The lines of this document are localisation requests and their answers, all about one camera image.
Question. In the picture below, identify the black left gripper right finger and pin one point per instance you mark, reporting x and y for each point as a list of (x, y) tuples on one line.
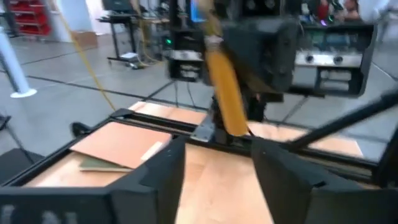
[(286, 186)]

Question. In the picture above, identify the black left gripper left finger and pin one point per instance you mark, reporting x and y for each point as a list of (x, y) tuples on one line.
[(155, 193)]

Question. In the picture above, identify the olive green flat board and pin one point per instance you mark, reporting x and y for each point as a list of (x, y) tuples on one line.
[(96, 165)]

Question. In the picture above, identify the person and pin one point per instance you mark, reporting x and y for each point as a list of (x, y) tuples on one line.
[(323, 10), (350, 9)]

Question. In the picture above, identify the laptop with blue screen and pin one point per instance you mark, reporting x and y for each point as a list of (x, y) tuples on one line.
[(196, 11)]

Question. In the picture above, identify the dark equipment desk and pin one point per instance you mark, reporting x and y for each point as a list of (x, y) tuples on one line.
[(368, 56)]

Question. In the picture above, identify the black rolling cart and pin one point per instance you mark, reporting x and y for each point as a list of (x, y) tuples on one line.
[(124, 19)]

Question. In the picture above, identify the black computer monitor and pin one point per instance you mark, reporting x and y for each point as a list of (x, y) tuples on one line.
[(118, 5)]

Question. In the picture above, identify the brown cardboard box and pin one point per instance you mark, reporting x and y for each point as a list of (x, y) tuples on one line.
[(84, 39)]

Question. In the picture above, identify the white round pillar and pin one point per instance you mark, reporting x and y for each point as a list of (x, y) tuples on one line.
[(12, 65)]

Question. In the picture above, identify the red storage shelf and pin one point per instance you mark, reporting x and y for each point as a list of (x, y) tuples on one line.
[(31, 18)]

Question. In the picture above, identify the black aluminium table frame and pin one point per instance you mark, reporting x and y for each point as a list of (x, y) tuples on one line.
[(161, 123)]

